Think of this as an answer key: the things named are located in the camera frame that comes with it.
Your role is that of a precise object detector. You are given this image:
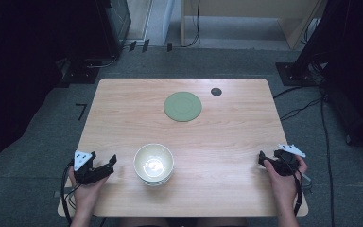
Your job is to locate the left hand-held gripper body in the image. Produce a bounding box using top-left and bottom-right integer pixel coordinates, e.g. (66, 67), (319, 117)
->
(73, 150), (114, 185)

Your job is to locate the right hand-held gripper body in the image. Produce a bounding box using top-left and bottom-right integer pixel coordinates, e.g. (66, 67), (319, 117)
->
(273, 143), (307, 177)

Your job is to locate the person's left hand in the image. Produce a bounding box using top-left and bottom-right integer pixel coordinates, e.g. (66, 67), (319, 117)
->
(68, 166), (111, 217)

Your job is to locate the person's right hand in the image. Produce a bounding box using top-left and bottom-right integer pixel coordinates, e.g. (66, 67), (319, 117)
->
(263, 154), (309, 207)

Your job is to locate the cream bowl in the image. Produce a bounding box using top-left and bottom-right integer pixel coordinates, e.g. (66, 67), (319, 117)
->
(133, 143), (175, 183)
(137, 175), (173, 185)
(141, 178), (170, 187)

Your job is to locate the green plate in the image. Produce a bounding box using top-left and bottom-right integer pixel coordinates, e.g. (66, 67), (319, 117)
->
(163, 91), (203, 123)

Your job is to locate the black metal stand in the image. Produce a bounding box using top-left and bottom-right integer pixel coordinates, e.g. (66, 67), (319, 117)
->
(275, 0), (348, 87)

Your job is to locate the dark glass cabinet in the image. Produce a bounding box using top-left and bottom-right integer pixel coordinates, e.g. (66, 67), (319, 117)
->
(95, 0), (132, 59)

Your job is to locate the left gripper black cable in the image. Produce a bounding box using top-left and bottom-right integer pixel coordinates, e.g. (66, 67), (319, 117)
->
(60, 160), (108, 227)

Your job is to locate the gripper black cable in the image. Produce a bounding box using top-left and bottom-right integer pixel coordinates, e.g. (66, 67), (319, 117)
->
(60, 160), (108, 227)
(291, 160), (304, 218)

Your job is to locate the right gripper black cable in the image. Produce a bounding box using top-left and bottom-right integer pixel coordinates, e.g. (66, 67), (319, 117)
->
(291, 160), (304, 218)

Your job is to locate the long black floor cable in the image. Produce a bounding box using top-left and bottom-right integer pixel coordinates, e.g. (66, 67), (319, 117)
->
(320, 91), (337, 227)

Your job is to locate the black stand base plate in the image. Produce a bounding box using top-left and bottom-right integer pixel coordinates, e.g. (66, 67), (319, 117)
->
(63, 57), (101, 85)

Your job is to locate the grey floor cable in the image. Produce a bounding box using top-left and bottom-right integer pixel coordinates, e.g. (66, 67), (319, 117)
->
(85, 54), (121, 69)

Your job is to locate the hanging black cable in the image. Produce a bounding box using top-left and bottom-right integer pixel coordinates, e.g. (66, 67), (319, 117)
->
(182, 0), (201, 48)

